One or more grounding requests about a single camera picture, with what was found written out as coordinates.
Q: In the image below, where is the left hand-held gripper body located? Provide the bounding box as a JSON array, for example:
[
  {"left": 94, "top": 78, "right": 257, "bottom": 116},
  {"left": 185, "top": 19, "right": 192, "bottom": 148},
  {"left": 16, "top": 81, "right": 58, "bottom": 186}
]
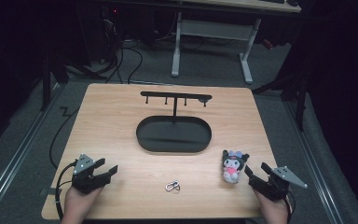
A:
[{"left": 72, "top": 153, "right": 111, "bottom": 195}]

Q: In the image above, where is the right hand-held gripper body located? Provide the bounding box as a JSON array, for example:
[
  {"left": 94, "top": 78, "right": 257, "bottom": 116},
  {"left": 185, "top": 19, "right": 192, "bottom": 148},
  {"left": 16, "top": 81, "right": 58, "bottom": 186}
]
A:
[{"left": 249, "top": 165, "right": 309, "bottom": 202}]

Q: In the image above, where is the black and white plush toy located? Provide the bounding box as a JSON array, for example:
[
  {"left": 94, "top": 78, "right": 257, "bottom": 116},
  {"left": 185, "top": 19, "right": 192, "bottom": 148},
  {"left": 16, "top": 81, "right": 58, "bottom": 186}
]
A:
[{"left": 222, "top": 149, "right": 250, "bottom": 185}]

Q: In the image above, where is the silver carabiner keyring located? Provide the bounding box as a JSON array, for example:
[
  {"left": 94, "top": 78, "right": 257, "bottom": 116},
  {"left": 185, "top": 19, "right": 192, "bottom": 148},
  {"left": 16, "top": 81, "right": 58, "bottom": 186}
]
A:
[{"left": 164, "top": 180, "right": 181, "bottom": 192}]

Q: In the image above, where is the black hook rack with tray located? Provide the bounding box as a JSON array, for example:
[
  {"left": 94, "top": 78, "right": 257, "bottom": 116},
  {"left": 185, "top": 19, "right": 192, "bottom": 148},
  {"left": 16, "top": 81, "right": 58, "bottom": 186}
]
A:
[{"left": 135, "top": 91, "right": 213, "bottom": 154}]

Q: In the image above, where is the person's right hand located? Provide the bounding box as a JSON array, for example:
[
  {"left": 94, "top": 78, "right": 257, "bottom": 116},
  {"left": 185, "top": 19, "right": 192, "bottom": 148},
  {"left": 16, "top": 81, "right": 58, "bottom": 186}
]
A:
[{"left": 253, "top": 188, "right": 293, "bottom": 224}]

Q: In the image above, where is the person's left hand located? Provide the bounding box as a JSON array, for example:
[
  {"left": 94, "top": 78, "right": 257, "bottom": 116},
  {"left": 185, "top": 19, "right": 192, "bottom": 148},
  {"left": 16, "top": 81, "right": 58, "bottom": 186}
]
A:
[{"left": 60, "top": 186, "right": 105, "bottom": 224}]

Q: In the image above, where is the black metal stand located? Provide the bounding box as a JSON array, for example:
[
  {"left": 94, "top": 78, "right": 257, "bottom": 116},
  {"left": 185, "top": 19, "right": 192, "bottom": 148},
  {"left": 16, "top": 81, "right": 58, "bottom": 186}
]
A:
[
  {"left": 39, "top": 54, "right": 71, "bottom": 112},
  {"left": 251, "top": 69, "right": 310, "bottom": 133}
]

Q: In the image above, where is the dark computer tower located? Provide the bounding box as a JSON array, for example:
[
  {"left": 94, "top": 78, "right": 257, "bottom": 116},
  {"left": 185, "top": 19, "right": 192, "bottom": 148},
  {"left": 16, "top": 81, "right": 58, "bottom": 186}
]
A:
[{"left": 100, "top": 5, "right": 123, "bottom": 63}]

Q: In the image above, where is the white-legged desk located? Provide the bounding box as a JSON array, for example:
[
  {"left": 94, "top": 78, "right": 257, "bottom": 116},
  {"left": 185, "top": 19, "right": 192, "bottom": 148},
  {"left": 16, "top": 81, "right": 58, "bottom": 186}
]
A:
[{"left": 171, "top": 0, "right": 302, "bottom": 85}]

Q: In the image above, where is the right hand-held gripper cable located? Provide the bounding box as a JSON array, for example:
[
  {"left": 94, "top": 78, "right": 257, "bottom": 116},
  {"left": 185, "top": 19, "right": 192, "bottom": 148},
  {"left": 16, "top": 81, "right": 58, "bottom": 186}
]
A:
[{"left": 286, "top": 191, "right": 296, "bottom": 224}]

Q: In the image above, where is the hand-held gripper cable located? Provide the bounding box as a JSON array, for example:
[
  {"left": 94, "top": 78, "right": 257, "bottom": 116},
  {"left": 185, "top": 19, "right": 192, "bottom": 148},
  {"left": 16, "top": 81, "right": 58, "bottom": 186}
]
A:
[
  {"left": 286, "top": 191, "right": 296, "bottom": 224},
  {"left": 54, "top": 160, "right": 78, "bottom": 220}
]

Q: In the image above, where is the left hand-held gripper cable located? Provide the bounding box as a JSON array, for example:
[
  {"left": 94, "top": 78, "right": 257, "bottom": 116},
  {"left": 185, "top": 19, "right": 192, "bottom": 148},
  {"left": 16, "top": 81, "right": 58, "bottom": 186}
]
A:
[{"left": 54, "top": 160, "right": 78, "bottom": 220}]

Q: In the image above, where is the metal floor rail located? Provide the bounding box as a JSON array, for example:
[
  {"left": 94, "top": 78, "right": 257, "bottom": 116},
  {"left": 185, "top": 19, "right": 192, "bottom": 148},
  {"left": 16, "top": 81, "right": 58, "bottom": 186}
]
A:
[
  {"left": 0, "top": 83, "right": 61, "bottom": 217},
  {"left": 283, "top": 99, "right": 345, "bottom": 224}
]

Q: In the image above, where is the thin black floor cable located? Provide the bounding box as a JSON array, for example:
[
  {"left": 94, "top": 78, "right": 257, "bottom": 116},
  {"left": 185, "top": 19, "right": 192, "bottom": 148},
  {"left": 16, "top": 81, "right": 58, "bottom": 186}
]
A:
[{"left": 48, "top": 106, "right": 80, "bottom": 170}]

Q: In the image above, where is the bundle of black floor cables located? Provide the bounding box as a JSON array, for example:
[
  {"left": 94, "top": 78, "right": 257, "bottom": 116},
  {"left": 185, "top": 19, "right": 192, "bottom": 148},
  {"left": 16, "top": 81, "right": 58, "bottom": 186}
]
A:
[{"left": 102, "top": 36, "right": 145, "bottom": 85}]

